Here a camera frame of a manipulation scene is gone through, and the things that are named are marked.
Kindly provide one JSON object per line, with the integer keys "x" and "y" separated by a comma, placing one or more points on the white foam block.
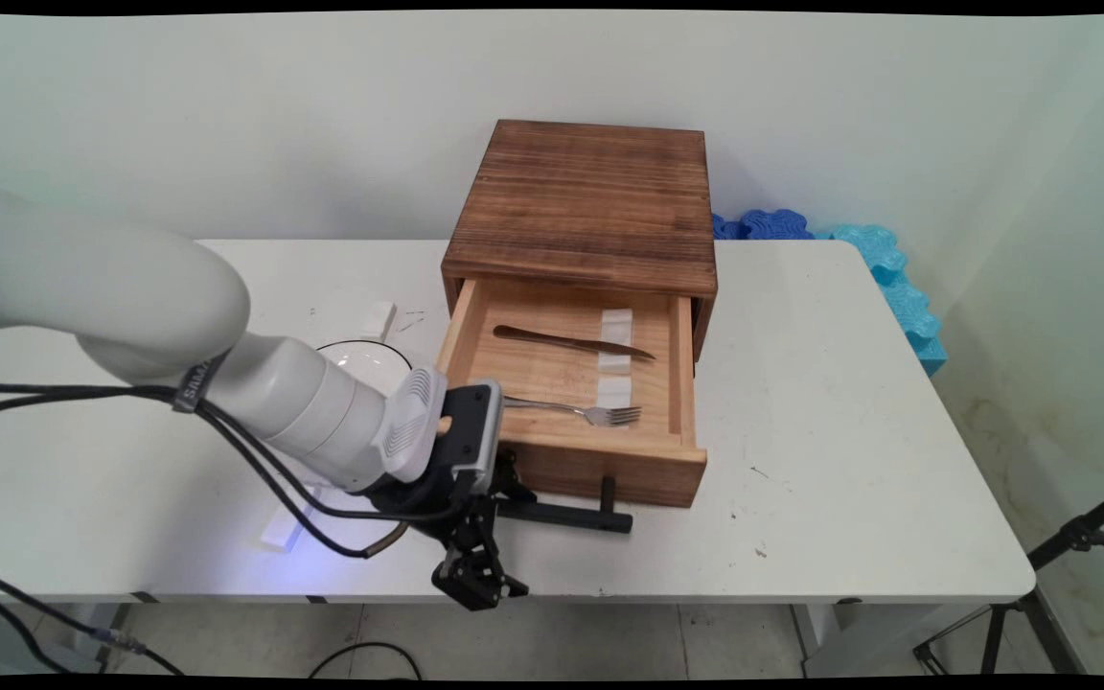
{"x": 616, "y": 321}
{"x": 614, "y": 391}
{"x": 613, "y": 364}

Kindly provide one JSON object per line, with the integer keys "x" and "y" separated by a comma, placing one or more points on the table leg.
{"x": 825, "y": 632}
{"x": 92, "y": 632}

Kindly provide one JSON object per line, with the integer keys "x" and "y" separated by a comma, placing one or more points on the long white block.
{"x": 279, "y": 532}

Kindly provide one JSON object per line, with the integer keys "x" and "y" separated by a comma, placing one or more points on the black tripod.
{"x": 1041, "y": 594}

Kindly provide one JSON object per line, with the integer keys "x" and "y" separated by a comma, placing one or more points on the brown wooden drawer cabinet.
{"x": 581, "y": 201}

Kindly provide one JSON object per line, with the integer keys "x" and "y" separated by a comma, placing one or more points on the metal fork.
{"x": 609, "y": 414}

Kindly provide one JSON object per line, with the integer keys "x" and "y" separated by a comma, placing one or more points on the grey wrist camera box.
{"x": 471, "y": 431}

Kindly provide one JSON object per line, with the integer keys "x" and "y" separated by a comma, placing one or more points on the white plate with black rim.
{"x": 370, "y": 356}

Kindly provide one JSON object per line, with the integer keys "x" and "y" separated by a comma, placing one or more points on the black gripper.
{"x": 418, "y": 498}

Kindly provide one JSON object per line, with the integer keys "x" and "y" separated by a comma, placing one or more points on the light blue foam mat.
{"x": 902, "y": 287}

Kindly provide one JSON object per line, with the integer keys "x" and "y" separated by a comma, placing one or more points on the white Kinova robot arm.
{"x": 130, "y": 287}

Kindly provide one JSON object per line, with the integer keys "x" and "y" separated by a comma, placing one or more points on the small white block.
{"x": 379, "y": 319}

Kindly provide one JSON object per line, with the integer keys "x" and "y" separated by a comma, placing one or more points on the metal table knife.
{"x": 562, "y": 340}

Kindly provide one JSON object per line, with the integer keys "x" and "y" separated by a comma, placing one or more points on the dark blue foam mat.
{"x": 770, "y": 225}

